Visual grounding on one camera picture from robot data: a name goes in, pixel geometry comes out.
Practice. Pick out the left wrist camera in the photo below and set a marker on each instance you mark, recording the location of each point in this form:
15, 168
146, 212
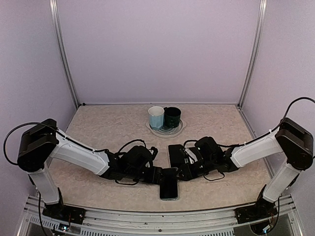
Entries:
154, 152

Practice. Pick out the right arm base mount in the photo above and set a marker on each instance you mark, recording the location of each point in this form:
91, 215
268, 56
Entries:
259, 210

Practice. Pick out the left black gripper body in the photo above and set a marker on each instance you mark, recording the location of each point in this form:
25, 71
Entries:
153, 178

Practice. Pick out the dark green mug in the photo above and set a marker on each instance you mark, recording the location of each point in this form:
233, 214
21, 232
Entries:
172, 116

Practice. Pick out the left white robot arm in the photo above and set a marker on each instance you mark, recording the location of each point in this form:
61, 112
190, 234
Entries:
44, 140

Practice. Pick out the clear round plate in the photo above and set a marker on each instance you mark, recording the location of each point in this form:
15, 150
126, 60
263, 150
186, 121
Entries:
168, 133

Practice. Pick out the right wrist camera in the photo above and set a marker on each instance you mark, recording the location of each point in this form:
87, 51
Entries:
192, 154

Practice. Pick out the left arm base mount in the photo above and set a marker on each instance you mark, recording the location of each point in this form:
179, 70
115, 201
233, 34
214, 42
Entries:
68, 214

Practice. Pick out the aluminium corner post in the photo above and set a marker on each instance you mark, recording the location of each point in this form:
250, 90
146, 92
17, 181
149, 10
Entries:
254, 52
58, 32

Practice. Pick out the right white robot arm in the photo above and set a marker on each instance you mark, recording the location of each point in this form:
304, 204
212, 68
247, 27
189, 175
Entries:
289, 138

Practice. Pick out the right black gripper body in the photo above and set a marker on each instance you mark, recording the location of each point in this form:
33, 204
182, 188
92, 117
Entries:
193, 173

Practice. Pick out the right aluminium corner post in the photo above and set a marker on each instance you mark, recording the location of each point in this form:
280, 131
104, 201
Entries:
254, 52

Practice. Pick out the clear magsafe phone case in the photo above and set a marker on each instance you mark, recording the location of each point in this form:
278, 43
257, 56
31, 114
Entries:
178, 189

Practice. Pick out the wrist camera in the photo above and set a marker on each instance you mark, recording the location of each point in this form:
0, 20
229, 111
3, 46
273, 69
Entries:
154, 152
192, 154

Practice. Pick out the light blue white mug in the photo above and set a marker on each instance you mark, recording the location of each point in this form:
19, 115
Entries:
156, 117

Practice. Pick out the left aluminium corner post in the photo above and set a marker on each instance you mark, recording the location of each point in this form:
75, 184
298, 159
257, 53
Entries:
58, 32

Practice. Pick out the aluminium front rail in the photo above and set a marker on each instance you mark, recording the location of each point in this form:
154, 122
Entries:
212, 222

